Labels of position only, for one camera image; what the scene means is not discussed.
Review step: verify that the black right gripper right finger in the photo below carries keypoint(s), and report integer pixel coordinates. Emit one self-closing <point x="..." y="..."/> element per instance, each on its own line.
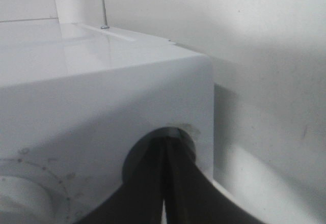
<point x="189" y="195"/>

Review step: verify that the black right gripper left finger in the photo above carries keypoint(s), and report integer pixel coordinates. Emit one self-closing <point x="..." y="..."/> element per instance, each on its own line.
<point x="140" y="198"/>

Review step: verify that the white microwave oven body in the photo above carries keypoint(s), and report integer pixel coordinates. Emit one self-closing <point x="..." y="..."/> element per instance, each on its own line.
<point x="75" y="99"/>

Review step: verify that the lower white timer knob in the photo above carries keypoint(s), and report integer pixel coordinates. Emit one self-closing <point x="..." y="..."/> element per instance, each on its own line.
<point x="25" y="201"/>

